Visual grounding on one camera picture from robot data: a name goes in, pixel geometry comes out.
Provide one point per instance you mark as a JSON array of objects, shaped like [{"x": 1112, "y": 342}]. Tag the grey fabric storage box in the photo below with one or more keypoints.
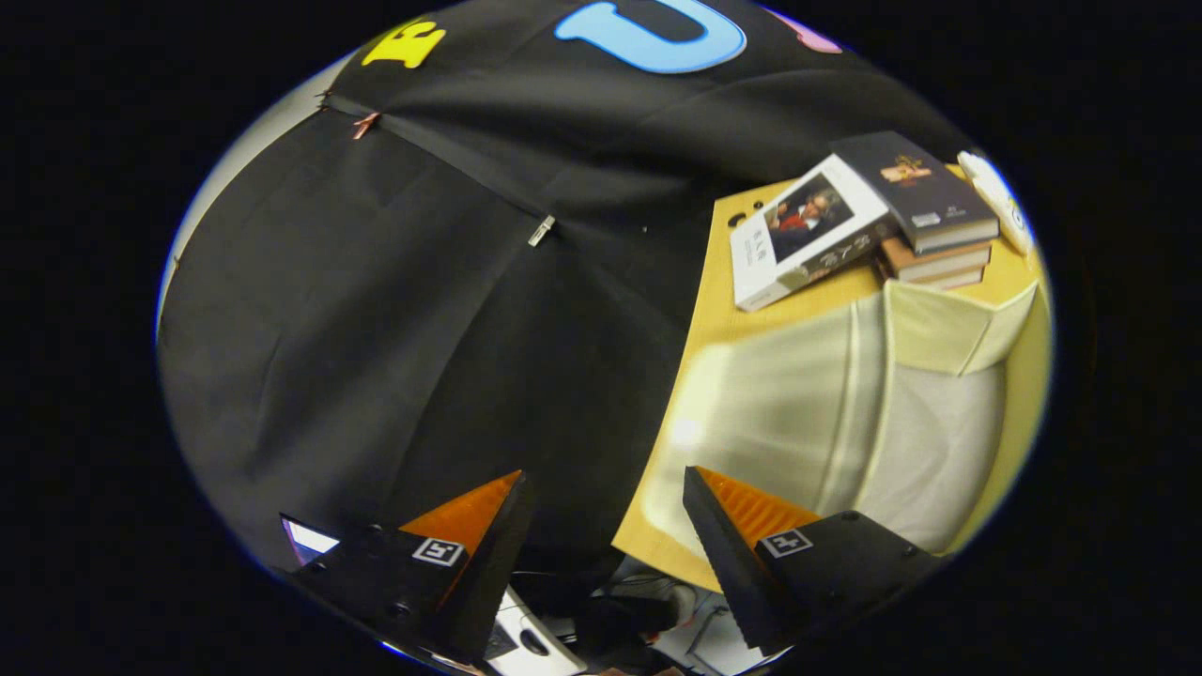
[{"x": 798, "y": 404}]

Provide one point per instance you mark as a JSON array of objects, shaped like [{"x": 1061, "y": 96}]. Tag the pink clip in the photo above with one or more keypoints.
[{"x": 364, "y": 124}]

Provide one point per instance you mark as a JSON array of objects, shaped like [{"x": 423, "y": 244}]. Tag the white portrait cover book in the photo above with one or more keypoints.
[{"x": 798, "y": 235}]

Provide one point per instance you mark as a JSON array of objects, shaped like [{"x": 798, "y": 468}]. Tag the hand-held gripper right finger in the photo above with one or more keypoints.
[{"x": 728, "y": 573}]

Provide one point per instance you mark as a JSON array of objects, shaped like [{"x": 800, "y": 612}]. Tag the brown cover book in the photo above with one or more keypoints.
[
  {"x": 939, "y": 258},
  {"x": 944, "y": 278}
]

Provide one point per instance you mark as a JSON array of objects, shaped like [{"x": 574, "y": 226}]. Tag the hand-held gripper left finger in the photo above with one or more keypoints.
[{"x": 488, "y": 573}]

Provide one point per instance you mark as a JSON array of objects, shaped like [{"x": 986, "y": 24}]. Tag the silver clip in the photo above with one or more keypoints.
[{"x": 541, "y": 230}]

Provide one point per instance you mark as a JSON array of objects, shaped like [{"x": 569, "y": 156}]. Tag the white plush toy with eyes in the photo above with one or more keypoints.
[{"x": 1000, "y": 202}]

